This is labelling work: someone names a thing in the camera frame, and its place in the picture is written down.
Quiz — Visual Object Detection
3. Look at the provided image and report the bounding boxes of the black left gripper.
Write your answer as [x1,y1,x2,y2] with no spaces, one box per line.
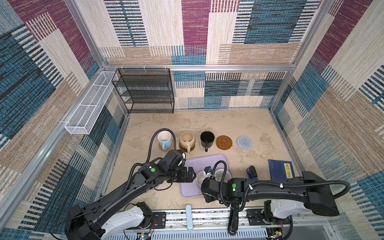
[165,167,198,183]

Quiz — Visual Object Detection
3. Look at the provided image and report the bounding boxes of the white mug lavender handle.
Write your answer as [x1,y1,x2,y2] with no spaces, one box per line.
[196,171,207,187]

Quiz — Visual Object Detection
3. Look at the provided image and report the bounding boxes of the white speckled mug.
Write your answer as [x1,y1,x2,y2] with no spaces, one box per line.
[215,169,232,183]

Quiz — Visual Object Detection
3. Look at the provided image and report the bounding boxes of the dark brown wooden coaster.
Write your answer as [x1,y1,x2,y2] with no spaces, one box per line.
[179,144,196,153]

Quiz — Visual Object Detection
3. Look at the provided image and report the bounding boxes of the multicolour woven round coaster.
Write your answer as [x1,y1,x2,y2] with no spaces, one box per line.
[199,142,215,152]

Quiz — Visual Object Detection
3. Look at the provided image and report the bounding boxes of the beige ceramic mug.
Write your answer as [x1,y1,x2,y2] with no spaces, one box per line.
[179,132,196,151]

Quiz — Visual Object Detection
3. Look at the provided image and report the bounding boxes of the woven straw round coaster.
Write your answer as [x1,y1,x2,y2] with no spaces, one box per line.
[158,140,175,153]

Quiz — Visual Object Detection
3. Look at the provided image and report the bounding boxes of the black mug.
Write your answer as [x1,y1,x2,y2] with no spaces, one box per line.
[200,131,215,152]

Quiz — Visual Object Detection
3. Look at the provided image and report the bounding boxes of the light brown wooden coaster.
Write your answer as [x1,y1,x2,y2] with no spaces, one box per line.
[216,135,233,150]

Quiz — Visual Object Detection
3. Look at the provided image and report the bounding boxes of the white mug blue handle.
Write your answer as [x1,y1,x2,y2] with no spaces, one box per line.
[158,131,173,151]

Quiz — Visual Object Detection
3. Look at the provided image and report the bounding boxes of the blue-grey woven round coaster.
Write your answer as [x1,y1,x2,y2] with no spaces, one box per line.
[237,136,253,150]

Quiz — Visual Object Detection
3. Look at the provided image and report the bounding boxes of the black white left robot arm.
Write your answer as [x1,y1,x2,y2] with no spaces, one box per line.
[65,161,196,240]

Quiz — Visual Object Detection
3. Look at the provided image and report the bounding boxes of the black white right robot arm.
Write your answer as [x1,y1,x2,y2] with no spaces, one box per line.
[201,171,351,217]

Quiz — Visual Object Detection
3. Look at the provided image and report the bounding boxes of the lavender plastic tray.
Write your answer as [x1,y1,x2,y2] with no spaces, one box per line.
[180,154,231,198]

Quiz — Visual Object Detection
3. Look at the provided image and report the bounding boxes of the light blue plastic bar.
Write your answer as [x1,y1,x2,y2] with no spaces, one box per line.
[186,205,194,231]

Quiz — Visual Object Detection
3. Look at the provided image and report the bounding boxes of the blue black stapler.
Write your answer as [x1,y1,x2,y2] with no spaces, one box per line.
[246,166,258,180]

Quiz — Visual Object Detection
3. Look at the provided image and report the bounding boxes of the blue book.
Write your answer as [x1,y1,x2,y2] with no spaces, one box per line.
[268,160,295,180]

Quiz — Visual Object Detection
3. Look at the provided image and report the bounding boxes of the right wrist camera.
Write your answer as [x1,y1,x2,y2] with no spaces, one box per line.
[204,166,215,179]

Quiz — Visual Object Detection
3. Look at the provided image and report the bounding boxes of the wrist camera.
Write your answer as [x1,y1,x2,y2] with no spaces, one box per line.
[163,149,186,170]
[204,166,215,179]

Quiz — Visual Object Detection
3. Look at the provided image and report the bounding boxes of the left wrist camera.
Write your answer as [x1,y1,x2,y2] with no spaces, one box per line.
[163,149,186,170]

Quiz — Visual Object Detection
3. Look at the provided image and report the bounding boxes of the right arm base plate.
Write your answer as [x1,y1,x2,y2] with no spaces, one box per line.
[246,208,291,226]

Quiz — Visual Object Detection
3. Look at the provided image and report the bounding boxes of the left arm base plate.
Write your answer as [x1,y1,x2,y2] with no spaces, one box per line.
[144,212,167,230]

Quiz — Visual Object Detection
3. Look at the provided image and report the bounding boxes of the black wire shelf rack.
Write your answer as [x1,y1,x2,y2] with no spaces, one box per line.
[112,68,175,114]

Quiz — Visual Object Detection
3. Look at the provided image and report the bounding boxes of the white wire mesh basket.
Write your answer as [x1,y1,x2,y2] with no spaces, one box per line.
[65,71,115,135]

